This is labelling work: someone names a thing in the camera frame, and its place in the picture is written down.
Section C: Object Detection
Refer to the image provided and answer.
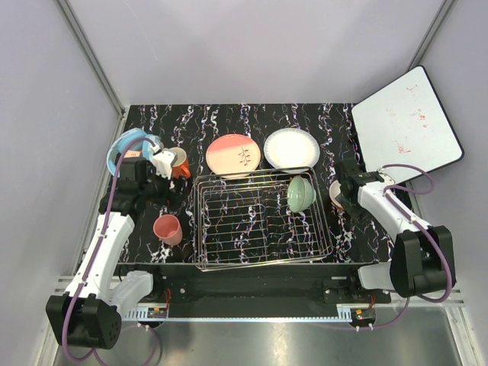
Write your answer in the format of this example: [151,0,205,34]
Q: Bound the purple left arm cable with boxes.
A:
[60,139,161,362]

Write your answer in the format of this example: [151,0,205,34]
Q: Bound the steel wire dish rack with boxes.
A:
[193,168,332,271]

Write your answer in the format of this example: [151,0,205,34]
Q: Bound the pink and cream plate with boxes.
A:
[206,133,262,178]

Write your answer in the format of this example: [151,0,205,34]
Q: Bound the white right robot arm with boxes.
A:
[333,159,456,303]

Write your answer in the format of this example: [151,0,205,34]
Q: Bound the white round plate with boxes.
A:
[263,128,320,171]

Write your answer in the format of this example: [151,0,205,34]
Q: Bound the grey slotted cable duct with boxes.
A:
[125,303,353,321]

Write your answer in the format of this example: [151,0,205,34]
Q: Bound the light blue headphones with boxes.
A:
[106,128,163,175]

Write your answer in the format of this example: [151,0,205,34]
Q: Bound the white board with dark rim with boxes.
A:
[352,66,464,183]

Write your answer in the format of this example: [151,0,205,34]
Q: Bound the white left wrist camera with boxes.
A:
[151,149,176,179]

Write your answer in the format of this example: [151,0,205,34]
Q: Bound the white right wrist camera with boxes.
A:
[377,168,396,189]

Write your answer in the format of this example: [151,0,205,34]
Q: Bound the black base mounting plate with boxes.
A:
[115,263,391,308]

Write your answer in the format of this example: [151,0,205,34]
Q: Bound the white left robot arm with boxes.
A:
[46,158,175,349]

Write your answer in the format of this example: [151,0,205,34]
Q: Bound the orange mug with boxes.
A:
[169,147,191,178]

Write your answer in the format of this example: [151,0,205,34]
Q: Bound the orange and white bowl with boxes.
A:
[329,180,344,210]

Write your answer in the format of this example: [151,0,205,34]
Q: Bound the pink cube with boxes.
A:
[124,149,142,159]

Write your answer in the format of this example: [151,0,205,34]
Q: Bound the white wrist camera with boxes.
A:
[377,168,396,189]
[151,149,176,179]

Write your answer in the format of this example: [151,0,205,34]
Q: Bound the pink plastic cup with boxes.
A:
[153,214,182,246]

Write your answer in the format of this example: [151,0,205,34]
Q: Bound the green ceramic bowl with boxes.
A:
[287,176,316,213]

